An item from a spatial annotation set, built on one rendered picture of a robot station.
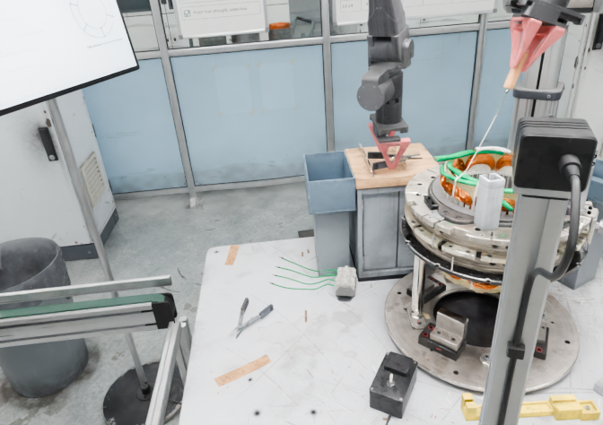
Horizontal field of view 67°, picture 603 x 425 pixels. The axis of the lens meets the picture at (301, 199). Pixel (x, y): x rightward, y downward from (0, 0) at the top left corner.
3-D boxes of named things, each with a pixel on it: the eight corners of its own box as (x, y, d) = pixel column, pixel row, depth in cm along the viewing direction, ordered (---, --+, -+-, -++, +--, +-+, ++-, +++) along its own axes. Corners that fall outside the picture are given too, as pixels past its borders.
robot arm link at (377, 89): (415, 37, 91) (374, 36, 95) (392, 49, 83) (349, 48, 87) (413, 95, 97) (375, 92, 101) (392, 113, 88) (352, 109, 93)
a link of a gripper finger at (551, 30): (545, 78, 71) (574, 15, 68) (503, 64, 71) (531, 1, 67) (524, 73, 78) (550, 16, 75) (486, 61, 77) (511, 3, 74)
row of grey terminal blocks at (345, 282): (353, 302, 108) (353, 288, 106) (334, 300, 109) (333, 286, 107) (357, 276, 117) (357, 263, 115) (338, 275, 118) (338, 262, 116)
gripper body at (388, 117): (378, 137, 97) (379, 104, 93) (369, 121, 106) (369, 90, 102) (408, 134, 97) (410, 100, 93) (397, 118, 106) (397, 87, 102)
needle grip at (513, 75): (510, 89, 75) (526, 51, 73) (501, 86, 76) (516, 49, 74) (515, 91, 75) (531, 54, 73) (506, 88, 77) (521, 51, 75)
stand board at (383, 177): (356, 189, 103) (355, 179, 102) (345, 157, 119) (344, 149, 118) (444, 182, 103) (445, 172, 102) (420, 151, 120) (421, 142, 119)
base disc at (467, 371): (421, 410, 80) (421, 406, 80) (365, 276, 115) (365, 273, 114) (627, 376, 84) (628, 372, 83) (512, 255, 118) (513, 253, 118)
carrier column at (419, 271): (413, 323, 98) (417, 240, 88) (408, 315, 100) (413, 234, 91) (423, 321, 98) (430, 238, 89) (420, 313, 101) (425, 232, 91)
